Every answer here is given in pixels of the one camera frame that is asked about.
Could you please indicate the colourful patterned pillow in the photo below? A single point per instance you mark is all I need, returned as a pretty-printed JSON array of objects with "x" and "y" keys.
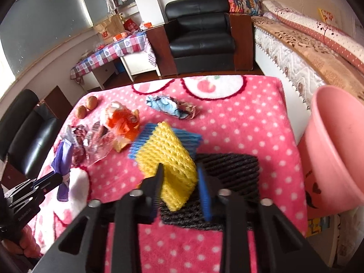
[{"x": 244, "y": 0}]

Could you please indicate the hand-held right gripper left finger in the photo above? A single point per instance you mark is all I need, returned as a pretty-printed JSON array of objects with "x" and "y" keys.
[{"x": 155, "y": 194}]

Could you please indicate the brown paper bag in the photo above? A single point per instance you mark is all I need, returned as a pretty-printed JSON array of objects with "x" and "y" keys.
[{"x": 109, "y": 30}]

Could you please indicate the yellow patterned mat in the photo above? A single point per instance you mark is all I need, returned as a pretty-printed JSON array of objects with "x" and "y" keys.
[{"x": 318, "y": 226}]

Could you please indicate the black foam net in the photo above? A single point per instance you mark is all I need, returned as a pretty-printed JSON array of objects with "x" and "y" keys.
[{"x": 237, "y": 172}]

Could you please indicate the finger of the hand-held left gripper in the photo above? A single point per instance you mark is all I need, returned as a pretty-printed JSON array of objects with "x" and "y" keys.
[{"x": 49, "y": 181}]

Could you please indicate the brown floral blanket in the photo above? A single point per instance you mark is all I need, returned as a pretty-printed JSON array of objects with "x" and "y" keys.
[{"x": 310, "y": 51}]

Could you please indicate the red box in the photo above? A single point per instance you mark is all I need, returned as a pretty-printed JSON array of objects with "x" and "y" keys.
[{"x": 131, "y": 25}]

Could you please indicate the frosted glass window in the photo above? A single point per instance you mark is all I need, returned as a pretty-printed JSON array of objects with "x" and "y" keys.
[{"x": 42, "y": 25}]

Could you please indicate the pink plastic bucket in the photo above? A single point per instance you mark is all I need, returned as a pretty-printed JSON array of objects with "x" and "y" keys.
[{"x": 335, "y": 136}]

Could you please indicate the yellow wall picture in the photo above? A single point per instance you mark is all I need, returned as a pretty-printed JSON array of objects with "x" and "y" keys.
[{"x": 325, "y": 14}]

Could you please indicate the person's left hand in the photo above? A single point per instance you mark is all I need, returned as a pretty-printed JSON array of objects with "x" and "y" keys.
[{"x": 27, "y": 244}]

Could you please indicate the bed with white mattress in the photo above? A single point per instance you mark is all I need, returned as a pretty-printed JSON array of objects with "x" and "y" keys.
[{"x": 284, "y": 59}]

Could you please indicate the clear red printed plastic wrapper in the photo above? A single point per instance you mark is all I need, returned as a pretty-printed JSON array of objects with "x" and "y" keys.
[{"x": 95, "y": 145}]

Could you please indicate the blue white crumpled wrapper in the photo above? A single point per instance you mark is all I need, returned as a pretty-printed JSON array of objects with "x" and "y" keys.
[{"x": 167, "y": 105}]

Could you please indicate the pink polka dot blanket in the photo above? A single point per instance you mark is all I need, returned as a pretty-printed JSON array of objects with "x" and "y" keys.
[{"x": 241, "y": 113}]

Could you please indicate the orange snack wrapper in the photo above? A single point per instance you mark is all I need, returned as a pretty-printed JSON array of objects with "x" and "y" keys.
[{"x": 122, "y": 122}]

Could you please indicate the blue foam net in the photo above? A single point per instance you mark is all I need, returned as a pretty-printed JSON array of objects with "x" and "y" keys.
[{"x": 188, "y": 140}]

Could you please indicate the black leather armchair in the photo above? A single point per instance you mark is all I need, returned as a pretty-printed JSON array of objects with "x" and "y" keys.
[{"x": 199, "y": 31}]

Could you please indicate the crumpled silver wrapper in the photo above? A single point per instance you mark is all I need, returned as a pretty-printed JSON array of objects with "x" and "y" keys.
[{"x": 67, "y": 133}]

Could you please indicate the checkered cloth side table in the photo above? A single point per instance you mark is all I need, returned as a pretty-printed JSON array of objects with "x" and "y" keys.
[{"x": 119, "y": 48}]

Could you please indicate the black leather chair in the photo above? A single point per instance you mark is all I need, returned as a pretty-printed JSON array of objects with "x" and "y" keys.
[{"x": 31, "y": 139}]

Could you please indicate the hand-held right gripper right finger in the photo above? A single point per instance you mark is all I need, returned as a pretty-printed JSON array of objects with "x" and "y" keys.
[{"x": 203, "y": 194}]

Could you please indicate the white table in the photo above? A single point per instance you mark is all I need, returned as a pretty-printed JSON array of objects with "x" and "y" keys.
[{"x": 142, "y": 64}]

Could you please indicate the yellow foam net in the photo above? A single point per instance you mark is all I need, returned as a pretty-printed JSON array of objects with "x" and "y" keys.
[{"x": 170, "y": 153}]

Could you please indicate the orange white box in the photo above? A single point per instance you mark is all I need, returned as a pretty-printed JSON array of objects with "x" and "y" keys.
[{"x": 146, "y": 25}]

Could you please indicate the pink dotted quilt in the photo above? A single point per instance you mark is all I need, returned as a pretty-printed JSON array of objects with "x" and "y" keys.
[{"x": 318, "y": 31}]

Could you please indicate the dark wooden cabinet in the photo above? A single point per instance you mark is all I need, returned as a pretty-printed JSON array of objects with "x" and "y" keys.
[{"x": 58, "y": 101}]

